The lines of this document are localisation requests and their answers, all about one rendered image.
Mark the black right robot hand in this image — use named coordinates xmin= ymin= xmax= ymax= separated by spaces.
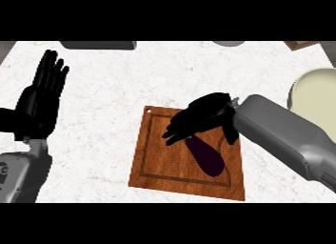
xmin=161 ymin=91 xmax=242 ymax=147

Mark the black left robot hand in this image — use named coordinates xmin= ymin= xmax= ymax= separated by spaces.
xmin=0 ymin=49 xmax=71 ymax=142

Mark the dark purple eggplant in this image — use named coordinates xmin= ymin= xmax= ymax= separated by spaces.
xmin=183 ymin=133 xmax=227 ymax=178

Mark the brown wooden cutting board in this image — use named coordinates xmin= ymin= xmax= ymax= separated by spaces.
xmin=129 ymin=105 xmax=247 ymax=202

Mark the cream pot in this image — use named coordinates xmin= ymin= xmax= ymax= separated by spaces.
xmin=288 ymin=67 xmax=336 ymax=147

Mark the pale grey round object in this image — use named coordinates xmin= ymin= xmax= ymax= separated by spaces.
xmin=211 ymin=40 xmax=247 ymax=48

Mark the dark grey flat appliance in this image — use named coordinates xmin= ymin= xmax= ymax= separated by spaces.
xmin=59 ymin=40 xmax=137 ymax=51

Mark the brown wooden block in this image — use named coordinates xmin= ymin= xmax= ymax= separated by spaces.
xmin=285 ymin=40 xmax=322 ymax=51

